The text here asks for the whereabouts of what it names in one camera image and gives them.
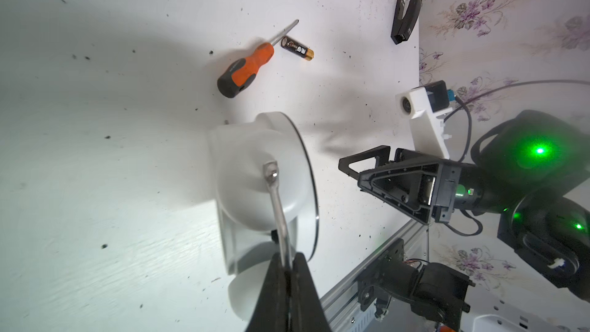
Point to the white twin bell alarm clock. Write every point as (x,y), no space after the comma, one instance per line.
(247,223)

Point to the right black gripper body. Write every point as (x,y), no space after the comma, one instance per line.
(465,187)

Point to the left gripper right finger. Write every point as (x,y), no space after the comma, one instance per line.
(306,312)

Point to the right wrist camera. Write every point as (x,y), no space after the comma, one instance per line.
(425,107)

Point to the orange handled screwdriver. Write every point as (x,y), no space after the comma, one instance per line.
(241,73)

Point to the black stapler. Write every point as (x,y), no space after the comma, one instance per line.
(405,19)

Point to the aluminium mounting rail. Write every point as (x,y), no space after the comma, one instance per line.
(357,304)

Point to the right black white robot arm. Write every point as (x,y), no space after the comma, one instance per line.
(522,170)

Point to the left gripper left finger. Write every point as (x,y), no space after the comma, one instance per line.
(272,311)

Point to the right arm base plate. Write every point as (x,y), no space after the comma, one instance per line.
(435,292)

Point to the black gold AA battery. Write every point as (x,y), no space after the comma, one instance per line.
(297,48)

